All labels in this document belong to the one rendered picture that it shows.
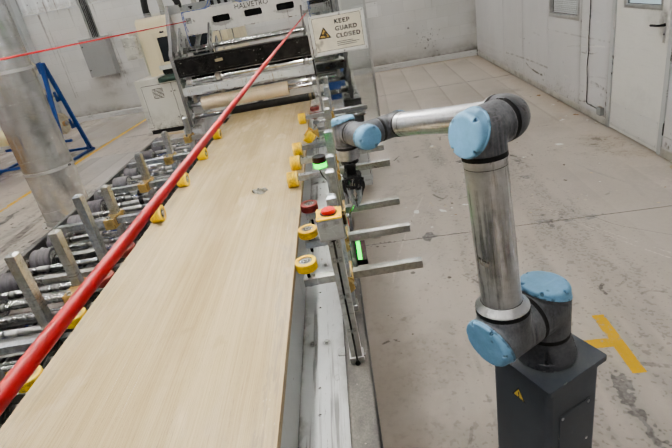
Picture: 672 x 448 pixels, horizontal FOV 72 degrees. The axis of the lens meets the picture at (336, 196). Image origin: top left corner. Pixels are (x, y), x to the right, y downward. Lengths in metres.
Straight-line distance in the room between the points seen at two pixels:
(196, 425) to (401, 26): 9.85
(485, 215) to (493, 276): 0.18
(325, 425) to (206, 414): 0.40
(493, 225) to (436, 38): 9.56
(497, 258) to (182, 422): 0.88
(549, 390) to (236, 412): 0.90
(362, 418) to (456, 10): 9.84
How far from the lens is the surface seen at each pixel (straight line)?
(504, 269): 1.32
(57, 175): 5.57
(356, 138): 1.63
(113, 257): 0.31
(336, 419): 1.52
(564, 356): 1.64
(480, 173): 1.20
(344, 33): 4.19
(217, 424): 1.24
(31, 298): 1.96
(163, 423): 1.30
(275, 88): 4.30
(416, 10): 10.60
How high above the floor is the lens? 1.76
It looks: 23 degrees down
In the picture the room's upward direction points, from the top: 11 degrees counter-clockwise
